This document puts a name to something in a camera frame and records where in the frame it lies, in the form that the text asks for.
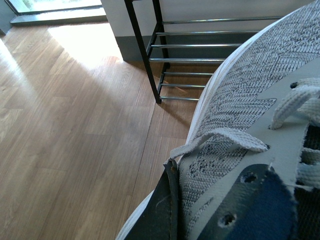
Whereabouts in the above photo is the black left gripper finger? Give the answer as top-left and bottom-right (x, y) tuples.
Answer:
(124, 159), (179, 240)

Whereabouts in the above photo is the black metal shoe rack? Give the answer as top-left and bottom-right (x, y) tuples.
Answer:
(125, 0), (281, 104)

